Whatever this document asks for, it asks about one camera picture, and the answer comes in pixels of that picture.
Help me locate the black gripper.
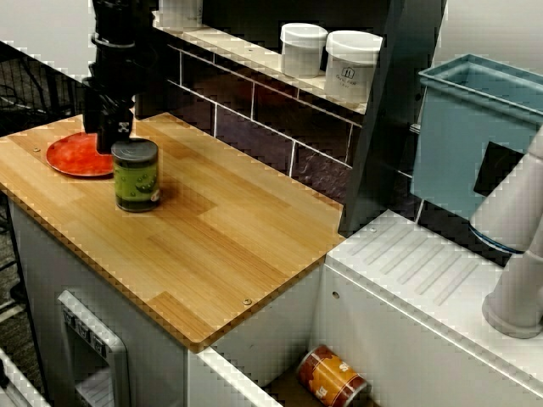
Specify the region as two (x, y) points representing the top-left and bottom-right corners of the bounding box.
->
(81, 41), (146, 155)

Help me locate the green label tin can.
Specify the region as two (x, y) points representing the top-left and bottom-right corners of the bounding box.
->
(110, 141), (161, 213)

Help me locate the orange red round plate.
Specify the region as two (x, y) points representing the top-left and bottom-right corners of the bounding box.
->
(46, 131), (115, 178)

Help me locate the black hutch side panel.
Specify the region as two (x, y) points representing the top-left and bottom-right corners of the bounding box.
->
(134, 25), (171, 120)

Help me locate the white storage jar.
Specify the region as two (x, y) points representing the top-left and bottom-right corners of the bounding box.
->
(159, 0), (204, 27)

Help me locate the light wooden shelf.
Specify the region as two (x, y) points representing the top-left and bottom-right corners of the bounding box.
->
(152, 10), (370, 115)

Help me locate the dark tile backsplash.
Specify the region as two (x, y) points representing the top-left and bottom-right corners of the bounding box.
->
(166, 42), (361, 204)

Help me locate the white lidded jar plain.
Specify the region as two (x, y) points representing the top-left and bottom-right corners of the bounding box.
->
(279, 22), (328, 79)

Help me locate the grey toy dispenser panel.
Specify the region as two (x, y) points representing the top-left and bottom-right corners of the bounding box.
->
(57, 289), (131, 407)

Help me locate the white lidded jar printed label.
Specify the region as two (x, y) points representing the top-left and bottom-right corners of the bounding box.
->
(323, 29), (383, 105)

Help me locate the orange label soup can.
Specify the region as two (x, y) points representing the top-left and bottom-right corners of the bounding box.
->
(295, 344), (369, 407)

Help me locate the teal plastic bin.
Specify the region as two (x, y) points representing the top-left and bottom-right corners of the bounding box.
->
(410, 53), (543, 221)

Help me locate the white sink unit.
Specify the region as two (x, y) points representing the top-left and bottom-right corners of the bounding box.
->
(188, 209), (543, 407)

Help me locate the white curved faucet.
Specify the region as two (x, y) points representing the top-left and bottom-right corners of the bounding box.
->
(468, 125), (543, 340)

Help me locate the black wire mesh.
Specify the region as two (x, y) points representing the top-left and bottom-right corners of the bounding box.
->
(0, 40), (97, 137)

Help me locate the dark grey hutch post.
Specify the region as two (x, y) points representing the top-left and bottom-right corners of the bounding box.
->
(338, 0), (449, 238)

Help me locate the aluminium frame rail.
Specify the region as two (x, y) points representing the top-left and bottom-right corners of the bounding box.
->
(0, 347), (50, 407)

